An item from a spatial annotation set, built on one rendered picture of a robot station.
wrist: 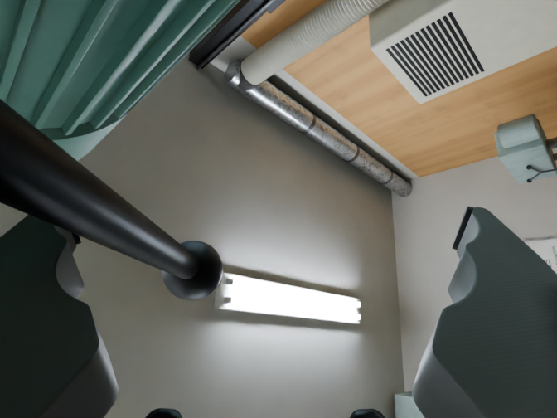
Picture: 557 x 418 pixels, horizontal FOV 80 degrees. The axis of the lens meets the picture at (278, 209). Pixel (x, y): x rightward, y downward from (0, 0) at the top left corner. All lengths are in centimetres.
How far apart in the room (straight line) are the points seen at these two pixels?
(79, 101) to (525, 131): 218
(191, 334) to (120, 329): 33
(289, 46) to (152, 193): 98
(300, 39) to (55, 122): 166
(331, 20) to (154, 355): 167
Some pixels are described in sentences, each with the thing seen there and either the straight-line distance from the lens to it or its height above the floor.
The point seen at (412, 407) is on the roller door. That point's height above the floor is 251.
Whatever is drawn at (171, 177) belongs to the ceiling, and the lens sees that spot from 176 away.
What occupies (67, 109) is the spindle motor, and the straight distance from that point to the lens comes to 19.
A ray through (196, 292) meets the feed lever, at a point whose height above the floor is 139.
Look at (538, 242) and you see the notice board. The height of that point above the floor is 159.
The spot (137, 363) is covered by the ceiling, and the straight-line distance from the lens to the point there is 163.
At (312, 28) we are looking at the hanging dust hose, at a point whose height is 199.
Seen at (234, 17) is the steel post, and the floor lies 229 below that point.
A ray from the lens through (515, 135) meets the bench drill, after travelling 225.
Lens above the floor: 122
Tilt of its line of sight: 43 degrees up
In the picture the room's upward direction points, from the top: 106 degrees counter-clockwise
